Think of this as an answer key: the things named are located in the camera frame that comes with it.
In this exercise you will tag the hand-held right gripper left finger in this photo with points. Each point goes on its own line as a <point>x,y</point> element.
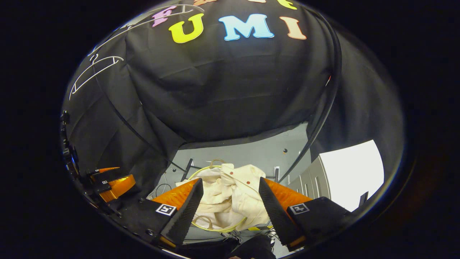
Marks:
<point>187,212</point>

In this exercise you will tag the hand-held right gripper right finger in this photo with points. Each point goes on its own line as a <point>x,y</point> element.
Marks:
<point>275,216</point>

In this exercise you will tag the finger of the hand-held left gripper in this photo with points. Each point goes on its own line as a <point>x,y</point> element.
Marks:
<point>120,185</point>
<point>104,170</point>

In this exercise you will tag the white mesh laundry hamper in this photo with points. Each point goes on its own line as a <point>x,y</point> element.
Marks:
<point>219,229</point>

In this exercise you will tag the cream button shirt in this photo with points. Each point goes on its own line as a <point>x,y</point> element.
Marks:
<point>233,201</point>

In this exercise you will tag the white plastic hanger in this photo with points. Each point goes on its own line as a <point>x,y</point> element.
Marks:
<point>142,24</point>
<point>107,62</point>

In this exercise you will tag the black clothes rack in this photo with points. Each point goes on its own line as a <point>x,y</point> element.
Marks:
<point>332,82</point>

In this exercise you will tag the white cabinet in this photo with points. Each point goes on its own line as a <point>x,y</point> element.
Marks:
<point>352,172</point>

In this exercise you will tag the black backdrop cloth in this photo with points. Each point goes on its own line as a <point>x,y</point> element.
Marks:
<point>233,90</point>

